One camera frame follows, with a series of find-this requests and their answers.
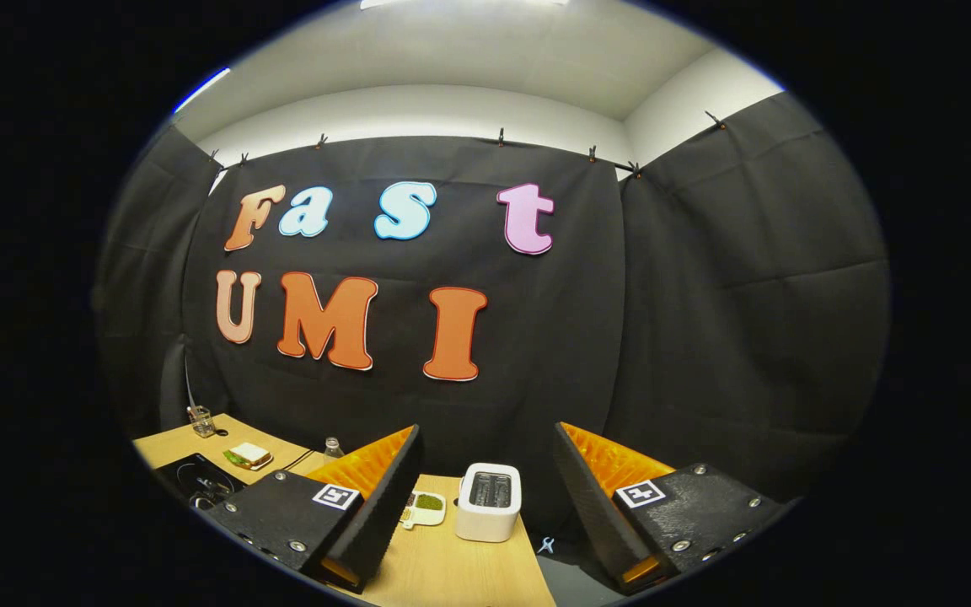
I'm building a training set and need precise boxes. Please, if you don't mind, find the black induction cooktop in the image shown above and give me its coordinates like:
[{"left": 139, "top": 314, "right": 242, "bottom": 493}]
[{"left": 153, "top": 453, "right": 248, "bottom": 511}]

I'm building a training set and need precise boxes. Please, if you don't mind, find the sandwich with lettuce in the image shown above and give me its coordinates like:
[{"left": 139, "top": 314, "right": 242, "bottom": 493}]
[{"left": 224, "top": 443, "right": 272, "bottom": 469}]

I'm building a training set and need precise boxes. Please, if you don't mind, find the large ceiling light panel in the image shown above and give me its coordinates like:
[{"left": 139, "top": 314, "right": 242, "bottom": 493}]
[{"left": 361, "top": 0, "right": 566, "bottom": 9}]

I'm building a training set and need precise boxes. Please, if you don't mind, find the white divided seasoning tray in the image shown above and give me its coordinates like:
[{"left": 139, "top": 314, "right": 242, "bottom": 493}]
[{"left": 399, "top": 491, "right": 448, "bottom": 530}]

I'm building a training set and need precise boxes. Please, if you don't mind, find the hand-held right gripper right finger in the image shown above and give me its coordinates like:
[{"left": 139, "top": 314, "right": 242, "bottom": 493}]
[{"left": 555, "top": 422, "right": 790, "bottom": 595}]

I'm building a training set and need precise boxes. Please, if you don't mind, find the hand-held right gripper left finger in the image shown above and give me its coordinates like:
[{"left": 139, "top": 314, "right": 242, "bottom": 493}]
[{"left": 203, "top": 424, "right": 425, "bottom": 594}]

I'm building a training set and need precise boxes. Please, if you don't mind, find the row of black backdrop clips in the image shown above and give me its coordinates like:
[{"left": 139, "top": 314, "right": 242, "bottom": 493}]
[{"left": 207, "top": 111, "right": 727, "bottom": 180}]

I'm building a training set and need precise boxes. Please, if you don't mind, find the white toaster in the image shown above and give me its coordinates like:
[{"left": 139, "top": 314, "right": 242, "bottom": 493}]
[{"left": 454, "top": 462, "right": 523, "bottom": 543}]

